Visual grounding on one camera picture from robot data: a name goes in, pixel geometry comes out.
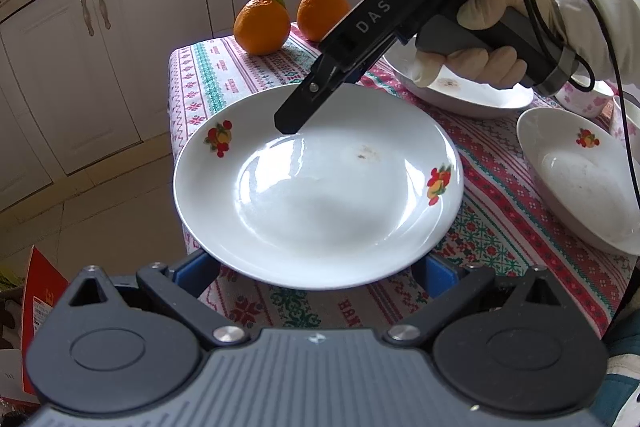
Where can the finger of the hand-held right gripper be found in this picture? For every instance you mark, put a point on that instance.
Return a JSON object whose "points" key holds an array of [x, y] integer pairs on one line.
{"points": [[300, 104]]}

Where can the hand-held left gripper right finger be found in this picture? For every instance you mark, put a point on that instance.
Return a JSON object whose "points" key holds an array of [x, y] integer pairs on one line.
{"points": [[441, 277]]}

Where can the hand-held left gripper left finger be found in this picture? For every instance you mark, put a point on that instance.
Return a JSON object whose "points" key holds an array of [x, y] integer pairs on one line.
{"points": [[197, 274]]}

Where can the white plate with fruit print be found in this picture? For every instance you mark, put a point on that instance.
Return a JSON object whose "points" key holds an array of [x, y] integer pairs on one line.
{"points": [[320, 207], [575, 177], [475, 99]]}

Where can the pink floral bowl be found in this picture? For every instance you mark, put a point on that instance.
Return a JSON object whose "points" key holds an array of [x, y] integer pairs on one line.
{"points": [[585, 99]]}

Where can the white bowl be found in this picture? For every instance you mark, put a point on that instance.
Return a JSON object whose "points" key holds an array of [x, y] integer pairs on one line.
{"points": [[627, 122]]}

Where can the person's right forearm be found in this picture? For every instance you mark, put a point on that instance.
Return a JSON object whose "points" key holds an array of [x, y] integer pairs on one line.
{"points": [[600, 17]]}

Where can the person's right hand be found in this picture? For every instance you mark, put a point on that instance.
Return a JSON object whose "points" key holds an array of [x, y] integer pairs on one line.
{"points": [[480, 64]]}

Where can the bumpy orange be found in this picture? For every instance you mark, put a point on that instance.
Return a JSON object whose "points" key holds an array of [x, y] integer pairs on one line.
{"points": [[322, 12]]}

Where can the orange with leafy stem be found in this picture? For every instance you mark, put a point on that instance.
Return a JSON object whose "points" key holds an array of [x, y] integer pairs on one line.
{"points": [[262, 27]]}

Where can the patterned red green tablecloth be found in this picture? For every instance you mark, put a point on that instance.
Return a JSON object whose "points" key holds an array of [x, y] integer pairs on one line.
{"points": [[220, 72]]}

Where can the red cardboard box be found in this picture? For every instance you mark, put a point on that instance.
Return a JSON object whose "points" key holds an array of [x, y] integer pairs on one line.
{"points": [[42, 302]]}

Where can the white kitchen cabinet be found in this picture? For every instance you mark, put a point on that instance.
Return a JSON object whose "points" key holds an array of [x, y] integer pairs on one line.
{"points": [[150, 32]]}

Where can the teal white cloth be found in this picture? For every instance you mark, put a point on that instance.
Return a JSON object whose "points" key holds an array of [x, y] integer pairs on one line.
{"points": [[625, 367]]}

